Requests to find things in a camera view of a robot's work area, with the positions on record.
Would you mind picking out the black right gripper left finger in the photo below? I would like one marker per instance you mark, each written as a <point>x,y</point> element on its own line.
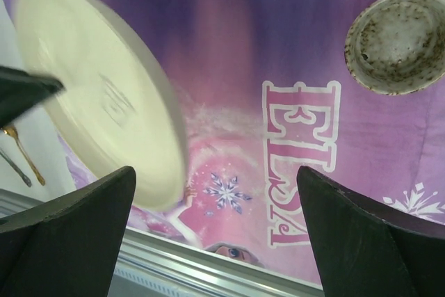
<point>68,246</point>

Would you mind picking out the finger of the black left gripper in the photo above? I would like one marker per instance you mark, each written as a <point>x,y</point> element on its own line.
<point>21,91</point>

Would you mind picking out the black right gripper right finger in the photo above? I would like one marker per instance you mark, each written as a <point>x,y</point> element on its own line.
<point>365,248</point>

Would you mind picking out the gold spoon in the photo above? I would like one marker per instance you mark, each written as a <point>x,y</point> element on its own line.
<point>12,131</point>

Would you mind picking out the cream round plate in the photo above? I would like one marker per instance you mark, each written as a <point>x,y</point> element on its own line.
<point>118,107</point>

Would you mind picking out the small metal cup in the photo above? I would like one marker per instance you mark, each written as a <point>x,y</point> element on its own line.
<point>396,47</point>

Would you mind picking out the purple Elsa placemat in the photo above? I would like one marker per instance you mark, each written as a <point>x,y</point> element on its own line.
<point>264,89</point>

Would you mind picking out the silver purple fork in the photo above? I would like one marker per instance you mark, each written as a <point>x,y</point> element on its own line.
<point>14,166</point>

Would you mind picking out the aluminium mounting rail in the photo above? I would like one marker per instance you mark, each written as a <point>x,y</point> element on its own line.
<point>166,268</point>

